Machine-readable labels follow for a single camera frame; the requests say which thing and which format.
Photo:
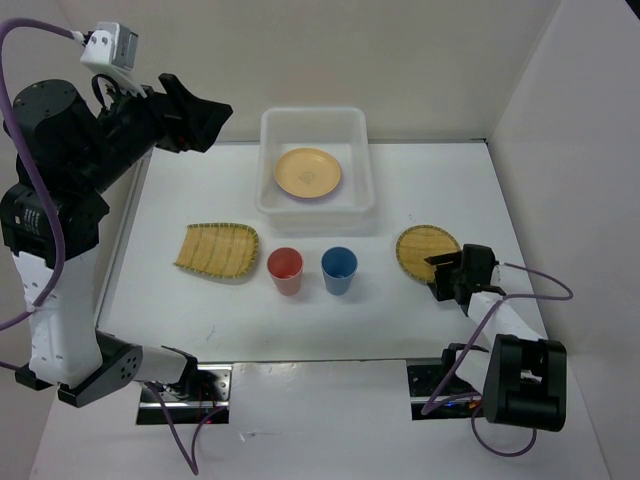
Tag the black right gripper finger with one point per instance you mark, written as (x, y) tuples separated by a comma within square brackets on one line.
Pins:
[(447, 258), (443, 284)]

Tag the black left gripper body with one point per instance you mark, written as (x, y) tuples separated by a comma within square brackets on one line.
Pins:
[(138, 125)]

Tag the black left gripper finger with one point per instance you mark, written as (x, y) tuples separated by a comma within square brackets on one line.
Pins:
[(178, 107), (193, 139)]

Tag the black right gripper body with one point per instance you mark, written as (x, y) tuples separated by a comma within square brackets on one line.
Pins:
[(460, 277)]

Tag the round bamboo tray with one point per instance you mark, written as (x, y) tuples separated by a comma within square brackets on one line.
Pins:
[(419, 242)]

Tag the yellow plastic plate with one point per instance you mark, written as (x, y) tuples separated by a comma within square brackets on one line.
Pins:
[(307, 172)]

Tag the purple plastic plate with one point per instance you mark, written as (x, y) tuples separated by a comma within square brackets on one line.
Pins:
[(319, 199)]

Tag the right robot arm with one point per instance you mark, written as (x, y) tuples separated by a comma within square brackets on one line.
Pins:
[(525, 382)]

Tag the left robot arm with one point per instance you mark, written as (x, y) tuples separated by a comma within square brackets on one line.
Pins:
[(50, 222)]

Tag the white plastic bin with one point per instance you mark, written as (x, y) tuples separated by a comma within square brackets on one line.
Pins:
[(342, 132)]

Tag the blue plastic cup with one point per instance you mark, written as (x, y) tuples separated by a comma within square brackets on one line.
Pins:
[(339, 265)]

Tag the fan-shaped bamboo tray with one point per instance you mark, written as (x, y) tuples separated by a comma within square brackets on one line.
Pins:
[(222, 250)]

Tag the red plastic cup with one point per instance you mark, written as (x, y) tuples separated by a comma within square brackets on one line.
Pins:
[(285, 266)]

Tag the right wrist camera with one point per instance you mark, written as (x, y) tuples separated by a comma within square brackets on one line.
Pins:
[(496, 278)]

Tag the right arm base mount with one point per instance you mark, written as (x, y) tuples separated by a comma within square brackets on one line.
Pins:
[(457, 400)]

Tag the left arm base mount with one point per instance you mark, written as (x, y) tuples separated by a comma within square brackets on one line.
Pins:
[(208, 393)]

